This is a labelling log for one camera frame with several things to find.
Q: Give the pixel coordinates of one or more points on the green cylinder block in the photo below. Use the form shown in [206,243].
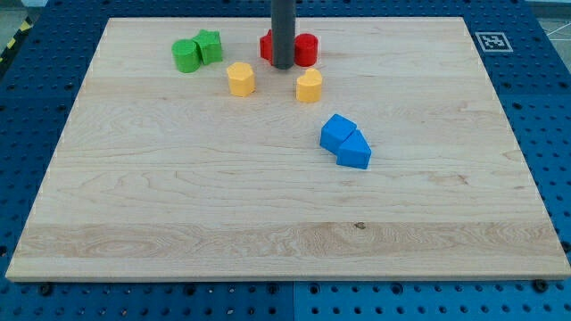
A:
[186,56]

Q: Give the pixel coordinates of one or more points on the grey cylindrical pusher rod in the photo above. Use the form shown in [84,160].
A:
[283,14]

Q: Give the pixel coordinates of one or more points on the white fiducial marker tag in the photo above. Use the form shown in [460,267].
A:
[493,42]

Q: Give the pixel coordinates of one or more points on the red star block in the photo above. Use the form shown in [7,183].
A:
[266,47]

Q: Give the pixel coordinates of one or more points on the blue triangular block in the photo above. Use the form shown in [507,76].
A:
[354,151]

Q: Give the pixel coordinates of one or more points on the yellow heart block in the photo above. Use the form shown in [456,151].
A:
[309,86]

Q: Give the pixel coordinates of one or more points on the yellow hexagon block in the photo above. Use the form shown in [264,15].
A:
[241,79]

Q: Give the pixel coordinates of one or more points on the red cylinder block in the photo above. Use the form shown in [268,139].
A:
[306,48]

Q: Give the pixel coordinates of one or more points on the green star block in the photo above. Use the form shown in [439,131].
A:
[209,44]

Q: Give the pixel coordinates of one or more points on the blue cube block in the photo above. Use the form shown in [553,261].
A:
[336,130]

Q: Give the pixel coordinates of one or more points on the wooden board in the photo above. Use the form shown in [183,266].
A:
[165,176]

